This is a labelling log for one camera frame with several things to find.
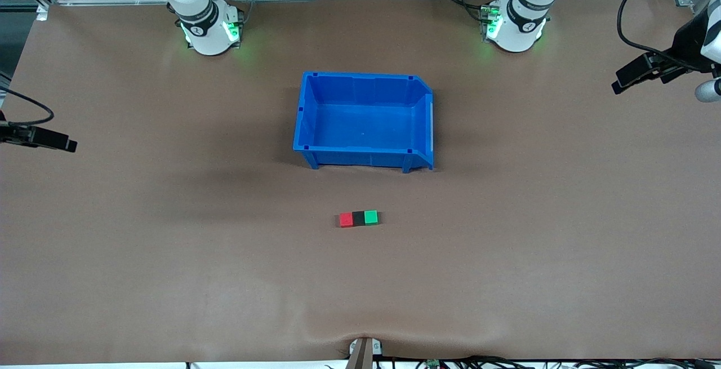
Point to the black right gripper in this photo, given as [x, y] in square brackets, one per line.
[17, 134]

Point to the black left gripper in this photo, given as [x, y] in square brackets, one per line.
[688, 42]

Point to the green cube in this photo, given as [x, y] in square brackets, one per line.
[372, 217]

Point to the red cube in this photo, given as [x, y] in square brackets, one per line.
[346, 221]

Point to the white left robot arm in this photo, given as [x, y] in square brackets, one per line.
[521, 31]

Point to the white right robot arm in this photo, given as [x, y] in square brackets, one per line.
[208, 36]

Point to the black cube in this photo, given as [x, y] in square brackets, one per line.
[359, 219]

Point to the fabric table cover mat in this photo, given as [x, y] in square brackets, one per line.
[225, 301]

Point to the blue plastic storage bin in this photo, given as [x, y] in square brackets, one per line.
[360, 127]

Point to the small green connector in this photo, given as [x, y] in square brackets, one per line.
[433, 364]

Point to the metal table edge clamp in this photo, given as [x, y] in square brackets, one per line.
[365, 352]

